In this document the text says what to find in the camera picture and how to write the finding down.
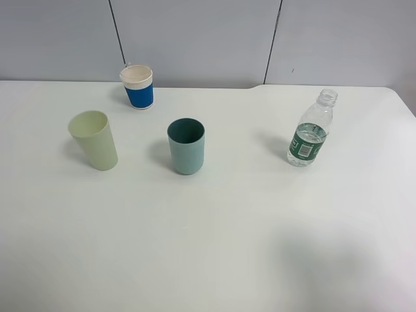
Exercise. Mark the teal plastic cup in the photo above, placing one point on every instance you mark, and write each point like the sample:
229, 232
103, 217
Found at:
186, 138

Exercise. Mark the clear water bottle green label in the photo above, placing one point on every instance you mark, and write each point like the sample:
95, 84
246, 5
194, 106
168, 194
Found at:
312, 130

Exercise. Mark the blue white paper cup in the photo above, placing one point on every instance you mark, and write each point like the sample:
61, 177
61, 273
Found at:
138, 84

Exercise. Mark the pale green plastic cup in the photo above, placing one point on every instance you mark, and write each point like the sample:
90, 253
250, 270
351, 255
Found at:
92, 131

